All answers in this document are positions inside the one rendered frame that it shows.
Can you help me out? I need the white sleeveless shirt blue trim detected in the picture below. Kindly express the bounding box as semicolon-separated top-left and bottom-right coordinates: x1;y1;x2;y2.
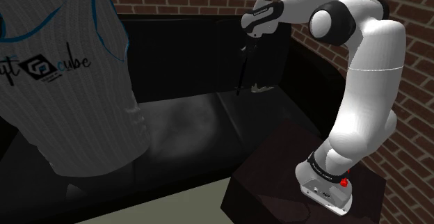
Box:
0;0;152;177

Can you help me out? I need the small pale flat object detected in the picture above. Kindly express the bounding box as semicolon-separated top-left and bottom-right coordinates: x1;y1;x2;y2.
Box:
250;83;275;94

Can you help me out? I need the dark robot stand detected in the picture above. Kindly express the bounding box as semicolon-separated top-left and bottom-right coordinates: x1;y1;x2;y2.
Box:
220;119;387;224

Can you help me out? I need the black sofa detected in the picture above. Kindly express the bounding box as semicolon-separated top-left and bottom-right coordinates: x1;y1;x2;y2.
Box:
0;13;347;224

